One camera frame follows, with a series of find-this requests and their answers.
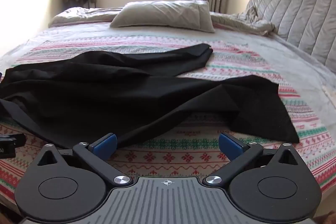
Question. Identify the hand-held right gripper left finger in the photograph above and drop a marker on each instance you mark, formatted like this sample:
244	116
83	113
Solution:
106	146

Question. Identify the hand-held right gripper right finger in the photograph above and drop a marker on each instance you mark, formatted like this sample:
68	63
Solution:
229	146

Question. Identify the black pants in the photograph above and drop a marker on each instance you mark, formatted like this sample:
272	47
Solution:
131	98

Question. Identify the striped patterned blanket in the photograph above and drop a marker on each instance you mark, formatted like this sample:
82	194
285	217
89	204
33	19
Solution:
183	150

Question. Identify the bed with grey sheet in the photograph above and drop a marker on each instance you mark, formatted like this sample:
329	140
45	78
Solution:
296	61

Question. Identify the crumpled grey quilt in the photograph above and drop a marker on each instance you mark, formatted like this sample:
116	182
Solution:
78	16

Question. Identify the grey pillow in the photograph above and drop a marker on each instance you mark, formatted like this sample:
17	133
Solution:
162	15

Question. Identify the grey quilted headboard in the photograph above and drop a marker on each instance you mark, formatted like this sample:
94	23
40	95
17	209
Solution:
302	11

